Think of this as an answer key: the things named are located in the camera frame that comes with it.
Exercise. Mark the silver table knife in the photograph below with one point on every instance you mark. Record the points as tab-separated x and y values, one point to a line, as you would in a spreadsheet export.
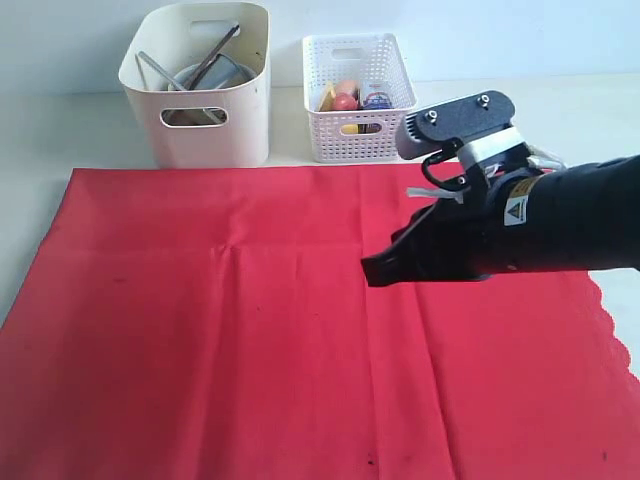
161	71

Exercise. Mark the blue white milk carton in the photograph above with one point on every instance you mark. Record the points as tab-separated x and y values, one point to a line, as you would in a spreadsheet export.
373	96

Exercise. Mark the red sausage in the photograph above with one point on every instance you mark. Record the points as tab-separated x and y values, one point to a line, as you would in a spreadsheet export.
345	102

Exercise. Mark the yellow lemon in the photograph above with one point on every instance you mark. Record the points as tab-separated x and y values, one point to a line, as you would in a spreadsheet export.
350	129

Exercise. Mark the brown wooden spoon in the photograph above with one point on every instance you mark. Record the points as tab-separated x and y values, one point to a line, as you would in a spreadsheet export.
192	117

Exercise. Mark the stainless steel cup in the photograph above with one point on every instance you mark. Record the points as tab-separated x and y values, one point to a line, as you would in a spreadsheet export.
225	73

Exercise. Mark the brown egg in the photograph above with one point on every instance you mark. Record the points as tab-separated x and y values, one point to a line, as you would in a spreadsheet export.
348	86

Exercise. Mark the red tablecloth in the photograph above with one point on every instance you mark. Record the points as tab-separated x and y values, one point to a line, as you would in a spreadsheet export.
216	324

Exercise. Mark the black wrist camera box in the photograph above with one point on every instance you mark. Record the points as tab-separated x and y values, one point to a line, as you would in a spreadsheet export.
472	129

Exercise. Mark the dark wooden chopstick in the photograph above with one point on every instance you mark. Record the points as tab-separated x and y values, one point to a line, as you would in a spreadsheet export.
212	60
220	50

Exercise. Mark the yellow cheese wedge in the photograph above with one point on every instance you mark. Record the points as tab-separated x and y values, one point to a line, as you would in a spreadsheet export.
326	102

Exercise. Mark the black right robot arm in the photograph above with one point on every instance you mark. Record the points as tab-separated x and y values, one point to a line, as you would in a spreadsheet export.
578	219

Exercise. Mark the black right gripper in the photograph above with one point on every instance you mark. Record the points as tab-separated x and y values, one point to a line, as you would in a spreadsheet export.
450	241

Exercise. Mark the cream plastic tub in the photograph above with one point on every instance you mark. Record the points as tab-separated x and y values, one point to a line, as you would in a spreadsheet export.
179	37

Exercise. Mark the white perforated plastic basket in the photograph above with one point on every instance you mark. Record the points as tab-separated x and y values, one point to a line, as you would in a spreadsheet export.
365	58

